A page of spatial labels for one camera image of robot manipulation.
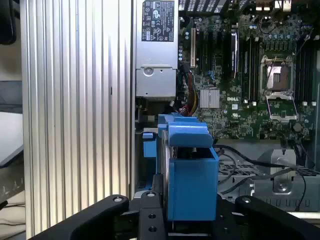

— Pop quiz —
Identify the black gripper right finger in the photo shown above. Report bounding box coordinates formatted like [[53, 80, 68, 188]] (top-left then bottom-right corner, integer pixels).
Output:
[[208, 193, 320, 240]]

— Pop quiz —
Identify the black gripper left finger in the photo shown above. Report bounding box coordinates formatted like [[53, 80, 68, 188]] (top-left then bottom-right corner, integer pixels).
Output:
[[28, 174, 169, 240]]

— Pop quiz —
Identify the round black disk wire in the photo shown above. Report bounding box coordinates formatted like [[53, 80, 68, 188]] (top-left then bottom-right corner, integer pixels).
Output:
[[214, 144, 301, 169]]

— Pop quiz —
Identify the hard disk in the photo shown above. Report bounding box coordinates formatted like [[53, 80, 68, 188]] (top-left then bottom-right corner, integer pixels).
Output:
[[156, 113, 220, 222]]

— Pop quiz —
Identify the grey metal disk bay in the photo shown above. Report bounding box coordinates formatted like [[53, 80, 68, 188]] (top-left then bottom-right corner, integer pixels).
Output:
[[216, 148, 320, 213]]

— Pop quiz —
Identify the blue disk carrier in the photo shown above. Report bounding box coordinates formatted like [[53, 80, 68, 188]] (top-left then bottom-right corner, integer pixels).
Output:
[[141, 131, 159, 161]]

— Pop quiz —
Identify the white expansion slot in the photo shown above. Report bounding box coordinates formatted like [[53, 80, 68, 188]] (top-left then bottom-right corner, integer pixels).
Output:
[[190, 26, 197, 69]]

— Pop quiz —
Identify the open black PC case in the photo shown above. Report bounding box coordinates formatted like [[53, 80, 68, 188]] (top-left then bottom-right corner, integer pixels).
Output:
[[129, 0, 320, 213]]

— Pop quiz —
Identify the green motherboard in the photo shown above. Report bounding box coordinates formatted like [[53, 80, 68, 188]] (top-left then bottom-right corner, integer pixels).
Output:
[[177, 9, 316, 141]]

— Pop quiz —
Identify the metal socket cover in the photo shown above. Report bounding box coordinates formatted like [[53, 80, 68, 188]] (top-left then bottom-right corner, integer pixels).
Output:
[[264, 90, 300, 123]]

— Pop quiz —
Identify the silver finned heatsink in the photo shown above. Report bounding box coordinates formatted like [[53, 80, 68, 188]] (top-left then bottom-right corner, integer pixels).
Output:
[[199, 87, 221, 109]]

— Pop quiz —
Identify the CPU socket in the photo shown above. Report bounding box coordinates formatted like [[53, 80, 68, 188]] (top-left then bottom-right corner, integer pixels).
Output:
[[259, 56, 296, 92]]

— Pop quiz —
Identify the thin metal locking lever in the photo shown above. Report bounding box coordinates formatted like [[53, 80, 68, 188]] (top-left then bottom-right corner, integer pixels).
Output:
[[265, 56, 277, 83]]

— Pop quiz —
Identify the silver power supply unit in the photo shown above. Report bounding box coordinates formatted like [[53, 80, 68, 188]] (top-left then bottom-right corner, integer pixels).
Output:
[[134, 0, 179, 99]]

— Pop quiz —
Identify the dark office object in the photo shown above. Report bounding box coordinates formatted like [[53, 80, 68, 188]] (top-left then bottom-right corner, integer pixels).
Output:
[[0, 0, 17, 46]]

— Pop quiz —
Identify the coloured power wire bundle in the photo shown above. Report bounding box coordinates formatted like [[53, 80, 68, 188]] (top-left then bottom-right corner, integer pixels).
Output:
[[176, 62, 200, 116]]

